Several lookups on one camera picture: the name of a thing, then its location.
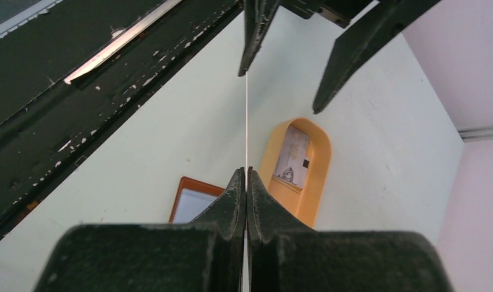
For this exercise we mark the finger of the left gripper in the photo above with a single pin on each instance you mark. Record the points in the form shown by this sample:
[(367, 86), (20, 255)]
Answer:
[(363, 40), (258, 15)]

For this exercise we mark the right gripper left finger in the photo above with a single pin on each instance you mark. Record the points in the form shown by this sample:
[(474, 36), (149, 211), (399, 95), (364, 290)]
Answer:
[(205, 254)]

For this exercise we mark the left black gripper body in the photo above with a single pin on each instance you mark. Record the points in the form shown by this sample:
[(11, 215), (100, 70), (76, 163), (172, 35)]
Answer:
[(339, 12)]

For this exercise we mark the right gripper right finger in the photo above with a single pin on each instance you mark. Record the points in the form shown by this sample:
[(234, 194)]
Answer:
[(287, 255)]

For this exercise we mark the orange plastic card tray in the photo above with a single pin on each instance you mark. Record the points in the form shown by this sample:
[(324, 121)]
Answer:
[(304, 205)]

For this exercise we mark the brown leather card holder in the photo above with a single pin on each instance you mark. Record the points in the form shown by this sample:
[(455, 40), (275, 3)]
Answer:
[(192, 198)]

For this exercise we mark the silver magnetic stripe card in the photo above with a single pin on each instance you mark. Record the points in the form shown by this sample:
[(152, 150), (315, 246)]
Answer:
[(292, 163)]

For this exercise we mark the aluminium frame rail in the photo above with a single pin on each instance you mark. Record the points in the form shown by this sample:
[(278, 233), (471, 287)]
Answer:
[(477, 134)]

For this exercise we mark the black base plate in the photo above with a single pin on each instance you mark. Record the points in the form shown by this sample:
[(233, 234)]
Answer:
[(46, 124)]

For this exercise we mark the white cable duct strip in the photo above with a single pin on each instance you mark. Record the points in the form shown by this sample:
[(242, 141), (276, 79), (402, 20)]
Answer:
[(21, 18)]

